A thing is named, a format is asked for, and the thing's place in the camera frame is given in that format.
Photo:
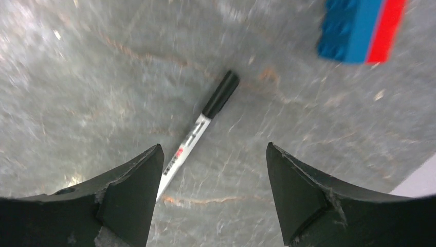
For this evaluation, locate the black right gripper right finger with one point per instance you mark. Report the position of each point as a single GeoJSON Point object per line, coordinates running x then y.
{"type": "Point", "coordinates": [317, 209]}

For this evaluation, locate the blue red toy brick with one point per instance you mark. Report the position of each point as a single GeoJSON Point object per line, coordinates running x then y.
{"type": "Point", "coordinates": [360, 31]}

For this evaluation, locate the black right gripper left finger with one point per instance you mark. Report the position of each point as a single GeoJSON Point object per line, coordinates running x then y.
{"type": "Point", "coordinates": [121, 200]}

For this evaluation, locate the white black whiteboard marker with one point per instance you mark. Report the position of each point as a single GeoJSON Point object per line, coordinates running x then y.
{"type": "Point", "coordinates": [215, 103]}

